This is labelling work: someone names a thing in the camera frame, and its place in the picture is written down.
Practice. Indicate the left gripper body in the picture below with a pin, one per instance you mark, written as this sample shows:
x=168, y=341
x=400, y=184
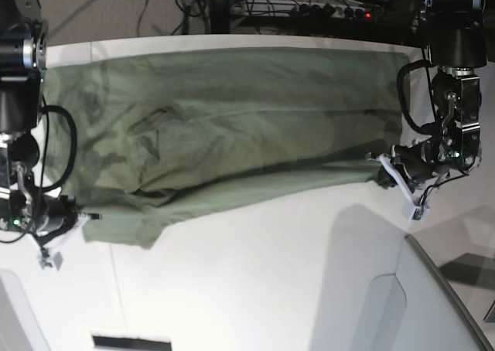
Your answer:
x=413, y=169

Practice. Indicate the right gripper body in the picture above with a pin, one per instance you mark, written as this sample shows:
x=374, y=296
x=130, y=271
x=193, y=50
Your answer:
x=59, y=216

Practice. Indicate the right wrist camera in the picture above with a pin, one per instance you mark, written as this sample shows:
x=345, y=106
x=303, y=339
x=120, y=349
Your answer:
x=50, y=260

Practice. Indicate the black power strip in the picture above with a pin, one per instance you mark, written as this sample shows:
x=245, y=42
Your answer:
x=331, y=11

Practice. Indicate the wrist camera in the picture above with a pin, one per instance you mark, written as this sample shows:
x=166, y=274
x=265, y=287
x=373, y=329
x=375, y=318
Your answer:
x=415, y=213
x=50, y=260

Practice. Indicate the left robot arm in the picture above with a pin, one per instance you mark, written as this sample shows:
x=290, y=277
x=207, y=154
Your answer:
x=455, y=41

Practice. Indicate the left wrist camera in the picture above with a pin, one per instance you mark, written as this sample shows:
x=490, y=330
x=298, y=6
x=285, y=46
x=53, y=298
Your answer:
x=415, y=213

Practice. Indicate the olive green t-shirt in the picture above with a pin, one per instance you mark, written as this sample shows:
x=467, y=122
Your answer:
x=166, y=138

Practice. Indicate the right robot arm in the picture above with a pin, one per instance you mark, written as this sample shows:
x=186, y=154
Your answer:
x=26, y=206

